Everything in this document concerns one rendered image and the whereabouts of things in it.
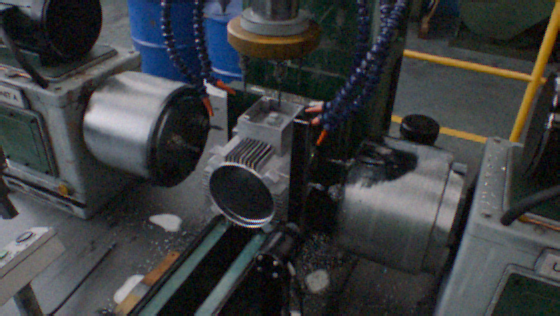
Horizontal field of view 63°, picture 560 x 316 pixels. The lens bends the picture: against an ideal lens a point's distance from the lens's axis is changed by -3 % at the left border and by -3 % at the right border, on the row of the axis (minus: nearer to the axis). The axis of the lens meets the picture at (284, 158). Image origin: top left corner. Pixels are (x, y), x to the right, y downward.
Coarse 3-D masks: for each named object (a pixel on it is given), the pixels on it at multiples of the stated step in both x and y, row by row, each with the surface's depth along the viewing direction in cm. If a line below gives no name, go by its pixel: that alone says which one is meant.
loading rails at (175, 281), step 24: (216, 216) 104; (216, 240) 100; (240, 240) 112; (264, 240) 99; (192, 264) 94; (216, 264) 102; (240, 264) 94; (168, 288) 89; (192, 288) 95; (216, 288) 89; (240, 288) 91; (144, 312) 84; (168, 312) 88; (192, 312) 98; (216, 312) 83; (240, 312) 94
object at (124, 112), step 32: (96, 96) 106; (128, 96) 102; (160, 96) 101; (192, 96) 109; (96, 128) 103; (128, 128) 100; (160, 128) 101; (192, 128) 112; (128, 160) 103; (160, 160) 103; (192, 160) 116
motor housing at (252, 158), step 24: (240, 144) 97; (264, 144) 96; (216, 168) 96; (240, 168) 110; (264, 168) 94; (312, 168) 106; (216, 192) 102; (240, 192) 108; (264, 192) 110; (288, 192) 96; (240, 216) 103; (264, 216) 101
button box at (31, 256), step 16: (32, 240) 75; (48, 240) 77; (16, 256) 72; (32, 256) 74; (48, 256) 77; (0, 272) 70; (16, 272) 72; (32, 272) 74; (0, 288) 70; (16, 288) 72; (0, 304) 69
